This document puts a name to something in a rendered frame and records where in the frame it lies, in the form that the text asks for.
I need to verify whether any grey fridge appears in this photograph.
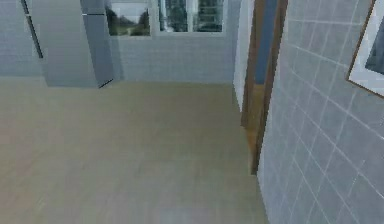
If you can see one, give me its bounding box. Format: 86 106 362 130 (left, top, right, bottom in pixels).
20 0 115 90

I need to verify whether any white framed window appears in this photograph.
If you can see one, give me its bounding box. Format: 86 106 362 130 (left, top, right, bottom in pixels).
105 0 154 39
153 0 229 36

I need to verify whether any white room door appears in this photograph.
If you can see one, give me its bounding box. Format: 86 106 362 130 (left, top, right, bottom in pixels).
233 0 256 113

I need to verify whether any brown framed wall picture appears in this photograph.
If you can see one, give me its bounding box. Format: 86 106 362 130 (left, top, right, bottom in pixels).
345 0 384 99

